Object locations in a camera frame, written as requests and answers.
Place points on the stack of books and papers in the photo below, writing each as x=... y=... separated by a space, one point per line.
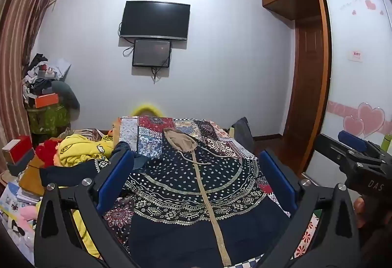
x=15 y=197

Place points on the orange box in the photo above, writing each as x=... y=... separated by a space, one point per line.
x=46 y=100

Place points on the green patterned cloth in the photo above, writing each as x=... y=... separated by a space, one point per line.
x=50 y=121

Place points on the grey box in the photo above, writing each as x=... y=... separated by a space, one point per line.
x=21 y=165

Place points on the white heart-print sliding door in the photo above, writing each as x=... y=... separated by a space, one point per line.
x=355 y=81

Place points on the red and white sticker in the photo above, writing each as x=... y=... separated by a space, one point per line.
x=356 y=55

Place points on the yellow cartoon garment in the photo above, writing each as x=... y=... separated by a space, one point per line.
x=79 y=148

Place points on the dark grey garment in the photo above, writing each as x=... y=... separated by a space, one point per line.
x=69 y=94

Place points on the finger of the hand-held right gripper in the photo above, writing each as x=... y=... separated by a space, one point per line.
x=329 y=148
x=352 y=137

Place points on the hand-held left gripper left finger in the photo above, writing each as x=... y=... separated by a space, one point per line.
x=115 y=177

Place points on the green bottle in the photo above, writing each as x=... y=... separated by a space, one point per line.
x=388 y=141

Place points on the patchwork printed bedspread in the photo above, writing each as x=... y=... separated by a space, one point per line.
x=147 y=133

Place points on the striped maroon curtain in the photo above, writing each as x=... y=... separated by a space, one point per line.
x=21 y=26

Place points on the pile of mixed clothes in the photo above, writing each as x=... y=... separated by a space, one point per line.
x=39 y=76

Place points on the navy patterned zip hoodie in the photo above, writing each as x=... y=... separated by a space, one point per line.
x=183 y=194

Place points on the red fluffy garment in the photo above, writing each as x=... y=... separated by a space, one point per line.
x=47 y=151

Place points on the brown wooden door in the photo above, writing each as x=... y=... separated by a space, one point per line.
x=306 y=81

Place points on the small black monitor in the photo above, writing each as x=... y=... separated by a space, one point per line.
x=151 y=52

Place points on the wall-mounted black television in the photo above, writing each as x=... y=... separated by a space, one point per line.
x=154 y=20

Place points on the dark blue pillow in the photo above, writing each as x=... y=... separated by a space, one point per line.
x=243 y=131

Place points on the red box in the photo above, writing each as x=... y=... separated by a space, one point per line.
x=18 y=148

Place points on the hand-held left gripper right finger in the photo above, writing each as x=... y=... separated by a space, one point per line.
x=279 y=179

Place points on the yellow cushion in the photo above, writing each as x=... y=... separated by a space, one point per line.
x=146 y=110

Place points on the person's right hand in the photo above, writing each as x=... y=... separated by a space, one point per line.
x=359 y=209

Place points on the person's right forearm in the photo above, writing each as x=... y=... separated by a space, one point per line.
x=379 y=245

